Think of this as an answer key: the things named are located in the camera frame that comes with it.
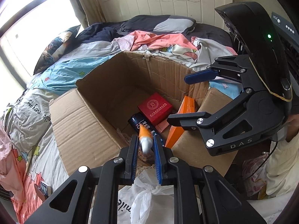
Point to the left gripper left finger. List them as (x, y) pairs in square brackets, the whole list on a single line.
[(91, 195)]

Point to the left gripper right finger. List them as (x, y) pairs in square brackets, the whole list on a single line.
[(201, 195)]

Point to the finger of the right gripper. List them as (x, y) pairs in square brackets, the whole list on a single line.
[(227, 67), (224, 116)]

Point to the orange box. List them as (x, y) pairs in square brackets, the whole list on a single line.
[(176, 130)]

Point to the red gift box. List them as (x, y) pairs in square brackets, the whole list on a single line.
[(155, 108)]

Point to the orange cosmetic tube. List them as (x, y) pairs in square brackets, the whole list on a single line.
[(145, 139)]

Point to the pink cosmetic tube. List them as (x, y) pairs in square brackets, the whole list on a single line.
[(162, 126)]

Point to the cotton swab plastic bag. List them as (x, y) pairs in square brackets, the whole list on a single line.
[(146, 158)]

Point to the brown zip case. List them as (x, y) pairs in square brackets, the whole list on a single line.
[(39, 193)]

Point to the cardboard box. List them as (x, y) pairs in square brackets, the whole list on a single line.
[(85, 119)]

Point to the grey navy pillow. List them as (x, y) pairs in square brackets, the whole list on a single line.
[(159, 23)]

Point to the patterned dark pillow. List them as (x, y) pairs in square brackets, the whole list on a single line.
[(56, 49)]

